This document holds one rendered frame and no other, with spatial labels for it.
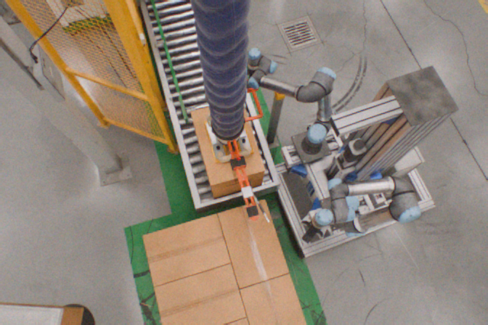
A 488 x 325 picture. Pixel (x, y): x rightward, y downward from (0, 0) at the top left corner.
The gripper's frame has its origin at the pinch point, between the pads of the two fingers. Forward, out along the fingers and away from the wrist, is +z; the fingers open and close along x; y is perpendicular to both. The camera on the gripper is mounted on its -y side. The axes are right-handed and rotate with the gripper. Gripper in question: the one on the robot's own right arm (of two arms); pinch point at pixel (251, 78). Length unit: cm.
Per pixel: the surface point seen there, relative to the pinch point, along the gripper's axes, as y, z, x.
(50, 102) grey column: -3, -26, -129
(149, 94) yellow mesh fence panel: -9, 3, -72
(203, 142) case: 29, 22, -44
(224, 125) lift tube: 39, -22, -30
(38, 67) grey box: -4, -60, -120
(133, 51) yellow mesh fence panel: -9, -48, -71
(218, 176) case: 57, 22, -41
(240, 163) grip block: 57, 7, -24
